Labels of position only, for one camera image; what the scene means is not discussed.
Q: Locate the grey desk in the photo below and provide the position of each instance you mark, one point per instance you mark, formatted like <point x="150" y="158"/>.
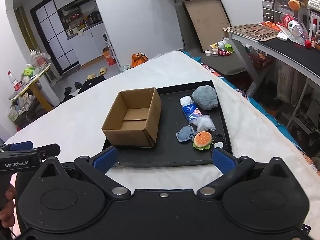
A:
<point x="305" y="61"/>

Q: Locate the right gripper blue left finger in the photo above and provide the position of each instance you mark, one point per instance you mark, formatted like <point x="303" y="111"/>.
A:
<point x="94" y="170"/>

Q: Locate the grey drawer organizer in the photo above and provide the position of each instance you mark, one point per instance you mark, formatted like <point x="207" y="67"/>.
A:
<point x="272" y="9"/>

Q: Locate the white towel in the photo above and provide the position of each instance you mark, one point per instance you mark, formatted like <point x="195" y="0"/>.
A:
<point x="185" y="101"/>

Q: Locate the black tray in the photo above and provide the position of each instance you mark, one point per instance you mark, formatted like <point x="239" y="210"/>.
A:
<point x="167" y="151"/>

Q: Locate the grey fluffy plush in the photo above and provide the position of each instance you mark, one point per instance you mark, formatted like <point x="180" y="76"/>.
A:
<point x="205" y="97"/>

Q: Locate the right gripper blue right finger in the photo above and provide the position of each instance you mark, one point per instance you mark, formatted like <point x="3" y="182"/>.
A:
<point x="232" y="169"/>

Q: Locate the orange bag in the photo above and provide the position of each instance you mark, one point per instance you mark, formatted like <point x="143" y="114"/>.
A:
<point x="138" y="59"/>

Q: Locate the burger toy on desk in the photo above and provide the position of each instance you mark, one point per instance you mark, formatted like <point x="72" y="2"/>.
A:
<point x="296" y="5"/>

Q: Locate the green tissue box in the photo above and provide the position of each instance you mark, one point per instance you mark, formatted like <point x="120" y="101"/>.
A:
<point x="28" y="72"/>

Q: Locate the black laptop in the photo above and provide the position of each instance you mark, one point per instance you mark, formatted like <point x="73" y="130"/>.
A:
<point x="91" y="83"/>

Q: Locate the large brown board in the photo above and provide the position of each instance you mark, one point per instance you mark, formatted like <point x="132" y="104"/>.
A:
<point x="209" y="18"/>

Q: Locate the black framed glass door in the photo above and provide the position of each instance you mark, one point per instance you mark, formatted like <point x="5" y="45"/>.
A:
<point x="53" y="35"/>

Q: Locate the patterned brown mat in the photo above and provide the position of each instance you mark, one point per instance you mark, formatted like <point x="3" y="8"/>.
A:
<point x="253" y="31"/>

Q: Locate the orange carton box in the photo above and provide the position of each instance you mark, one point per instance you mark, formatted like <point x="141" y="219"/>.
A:
<point x="108" y="57"/>

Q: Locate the hamburger plush toy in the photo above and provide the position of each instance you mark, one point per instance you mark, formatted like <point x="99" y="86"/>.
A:
<point x="202" y="140"/>

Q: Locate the red basket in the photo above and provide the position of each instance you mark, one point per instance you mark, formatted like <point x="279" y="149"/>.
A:
<point x="261" y="60"/>

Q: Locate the brown cardboard box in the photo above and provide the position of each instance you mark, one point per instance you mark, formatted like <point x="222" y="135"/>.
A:
<point x="133" y="118"/>

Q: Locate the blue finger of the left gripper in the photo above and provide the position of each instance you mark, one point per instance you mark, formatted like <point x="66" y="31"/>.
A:
<point x="21" y="146"/>
<point x="47" y="151"/>

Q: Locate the person's left hand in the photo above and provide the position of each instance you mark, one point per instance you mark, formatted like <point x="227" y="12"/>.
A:
<point x="7" y="212"/>

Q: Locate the blue tissue pack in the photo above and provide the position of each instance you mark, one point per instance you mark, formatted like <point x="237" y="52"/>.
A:
<point x="191" y="112"/>

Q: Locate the red small toys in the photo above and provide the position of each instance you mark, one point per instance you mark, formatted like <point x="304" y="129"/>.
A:
<point x="224" y="52"/>

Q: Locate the green cup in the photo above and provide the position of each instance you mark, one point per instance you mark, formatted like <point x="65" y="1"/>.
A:
<point x="229" y="48"/>

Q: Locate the red label water bottle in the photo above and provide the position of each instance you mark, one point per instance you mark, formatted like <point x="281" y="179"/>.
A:
<point x="15" y="83"/>

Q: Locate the yellow side table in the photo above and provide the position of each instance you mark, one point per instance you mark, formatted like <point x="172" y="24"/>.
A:
<point x="31" y="85"/>

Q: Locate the plastic bottle on desk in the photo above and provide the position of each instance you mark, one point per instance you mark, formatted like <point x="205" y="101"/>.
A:
<point x="293" y="26"/>

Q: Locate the white label can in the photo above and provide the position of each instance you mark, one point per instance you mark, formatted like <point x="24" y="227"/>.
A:
<point x="219" y="45"/>

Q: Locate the clear plastic bag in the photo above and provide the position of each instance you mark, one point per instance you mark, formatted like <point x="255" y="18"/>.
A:
<point x="204" y="123"/>

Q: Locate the yellow slipper pair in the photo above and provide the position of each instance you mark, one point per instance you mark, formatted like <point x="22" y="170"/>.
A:
<point x="102" y="72"/>

